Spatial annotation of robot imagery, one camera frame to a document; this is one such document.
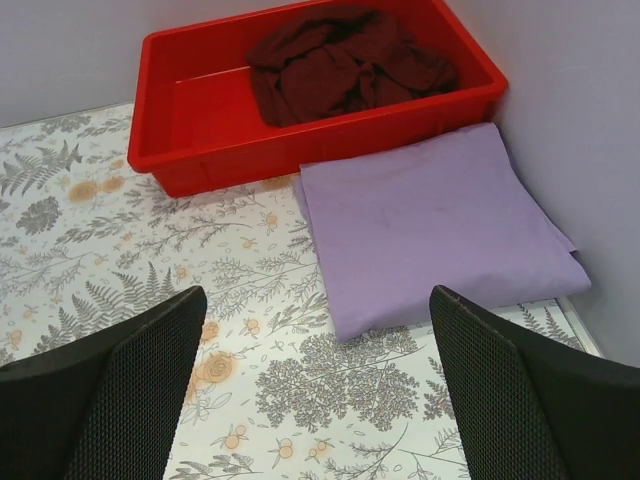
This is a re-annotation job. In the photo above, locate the red plastic bin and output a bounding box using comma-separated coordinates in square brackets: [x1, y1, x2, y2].
[128, 1, 508, 197]

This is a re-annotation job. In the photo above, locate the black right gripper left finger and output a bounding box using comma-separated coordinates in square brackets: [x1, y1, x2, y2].
[1, 286, 207, 480]

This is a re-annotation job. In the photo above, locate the folded purple t shirt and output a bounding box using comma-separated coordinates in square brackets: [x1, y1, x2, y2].
[295, 123, 591, 342]

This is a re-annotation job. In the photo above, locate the dark red t shirt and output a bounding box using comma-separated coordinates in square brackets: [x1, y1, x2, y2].
[246, 4, 459, 127]

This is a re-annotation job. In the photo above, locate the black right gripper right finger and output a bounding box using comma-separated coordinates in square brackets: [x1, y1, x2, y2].
[429, 286, 639, 479]

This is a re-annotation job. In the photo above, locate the floral table mat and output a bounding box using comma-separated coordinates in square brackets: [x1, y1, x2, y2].
[1, 107, 597, 479]

